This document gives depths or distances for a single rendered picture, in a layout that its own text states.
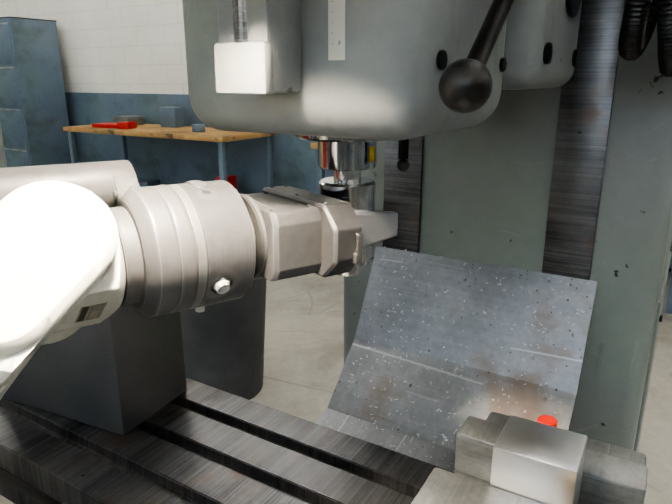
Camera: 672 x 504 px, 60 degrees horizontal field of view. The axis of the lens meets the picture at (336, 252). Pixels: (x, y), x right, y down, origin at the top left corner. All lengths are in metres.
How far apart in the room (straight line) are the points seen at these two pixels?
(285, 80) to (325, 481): 0.44
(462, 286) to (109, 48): 6.79
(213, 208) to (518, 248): 0.53
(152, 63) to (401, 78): 6.57
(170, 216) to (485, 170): 0.53
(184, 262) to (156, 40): 6.50
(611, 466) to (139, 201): 0.41
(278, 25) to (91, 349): 0.48
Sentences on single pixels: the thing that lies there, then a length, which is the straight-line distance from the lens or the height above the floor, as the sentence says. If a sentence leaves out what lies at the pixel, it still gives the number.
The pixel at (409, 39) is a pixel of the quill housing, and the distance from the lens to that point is 0.36.
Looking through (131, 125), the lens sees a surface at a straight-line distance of 6.25.
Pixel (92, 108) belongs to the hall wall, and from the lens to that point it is 7.74.
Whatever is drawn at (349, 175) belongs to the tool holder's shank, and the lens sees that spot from 0.47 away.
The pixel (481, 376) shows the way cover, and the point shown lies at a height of 0.96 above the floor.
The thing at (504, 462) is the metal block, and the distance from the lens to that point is 0.48.
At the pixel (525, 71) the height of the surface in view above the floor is 1.36.
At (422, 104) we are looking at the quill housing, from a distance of 0.37.
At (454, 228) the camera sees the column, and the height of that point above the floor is 1.14.
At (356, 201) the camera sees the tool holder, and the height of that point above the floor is 1.26.
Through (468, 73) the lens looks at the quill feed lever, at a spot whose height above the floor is 1.35.
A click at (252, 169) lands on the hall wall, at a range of 6.03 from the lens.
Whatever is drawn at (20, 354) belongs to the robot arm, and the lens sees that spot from 0.33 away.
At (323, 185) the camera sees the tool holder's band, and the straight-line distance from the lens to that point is 0.47.
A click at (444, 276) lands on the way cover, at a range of 0.86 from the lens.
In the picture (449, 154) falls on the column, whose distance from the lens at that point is 0.84.
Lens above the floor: 1.35
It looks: 16 degrees down
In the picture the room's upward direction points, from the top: straight up
